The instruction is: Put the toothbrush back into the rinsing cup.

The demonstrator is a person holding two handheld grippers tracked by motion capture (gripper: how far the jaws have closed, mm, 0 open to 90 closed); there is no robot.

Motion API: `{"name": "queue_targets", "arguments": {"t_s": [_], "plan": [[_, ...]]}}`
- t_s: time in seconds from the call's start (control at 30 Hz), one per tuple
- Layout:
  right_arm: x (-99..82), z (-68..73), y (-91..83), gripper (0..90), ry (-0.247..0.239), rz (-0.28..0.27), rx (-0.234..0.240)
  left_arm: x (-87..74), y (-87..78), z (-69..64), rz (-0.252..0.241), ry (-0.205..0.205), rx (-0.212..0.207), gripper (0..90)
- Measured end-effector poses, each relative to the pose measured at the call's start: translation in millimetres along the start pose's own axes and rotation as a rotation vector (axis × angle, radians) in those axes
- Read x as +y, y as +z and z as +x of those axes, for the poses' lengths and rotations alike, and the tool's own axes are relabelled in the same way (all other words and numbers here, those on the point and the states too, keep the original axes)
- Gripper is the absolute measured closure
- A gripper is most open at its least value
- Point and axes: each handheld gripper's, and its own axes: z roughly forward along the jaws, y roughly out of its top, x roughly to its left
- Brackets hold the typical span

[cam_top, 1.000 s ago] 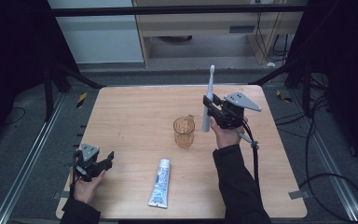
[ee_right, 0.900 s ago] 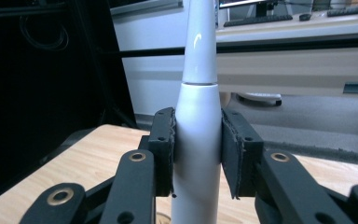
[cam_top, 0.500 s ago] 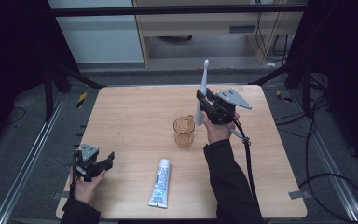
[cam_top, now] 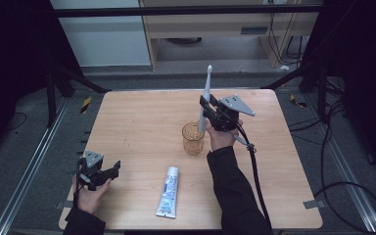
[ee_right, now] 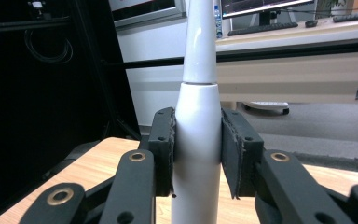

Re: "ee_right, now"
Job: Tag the light wooden office desk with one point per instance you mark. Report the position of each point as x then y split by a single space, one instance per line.
292 77

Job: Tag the black computer monitor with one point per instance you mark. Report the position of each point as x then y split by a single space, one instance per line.
267 5

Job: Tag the white framed monitor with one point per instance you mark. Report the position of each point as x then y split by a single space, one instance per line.
149 14

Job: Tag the black computer mouse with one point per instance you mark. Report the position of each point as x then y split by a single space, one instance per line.
311 23

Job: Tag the black frame post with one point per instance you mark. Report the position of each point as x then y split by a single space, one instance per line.
105 77

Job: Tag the white bottle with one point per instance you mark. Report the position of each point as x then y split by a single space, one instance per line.
197 140

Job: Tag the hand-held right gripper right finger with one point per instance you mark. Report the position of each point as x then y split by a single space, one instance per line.
240 152

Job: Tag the white chair base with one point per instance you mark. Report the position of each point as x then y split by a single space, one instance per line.
265 105

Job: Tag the black keyboard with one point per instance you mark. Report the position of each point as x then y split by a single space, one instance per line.
262 28
354 16

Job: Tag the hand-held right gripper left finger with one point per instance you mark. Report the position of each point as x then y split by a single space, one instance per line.
161 149

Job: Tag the black frame crossbar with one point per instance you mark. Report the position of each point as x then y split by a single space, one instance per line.
292 51

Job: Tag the blue bottle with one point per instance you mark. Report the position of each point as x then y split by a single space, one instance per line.
218 21

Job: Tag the green potted plant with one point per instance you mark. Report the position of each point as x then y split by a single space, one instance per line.
327 6

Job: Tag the small camera on stand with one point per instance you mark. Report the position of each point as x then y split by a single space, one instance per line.
38 6

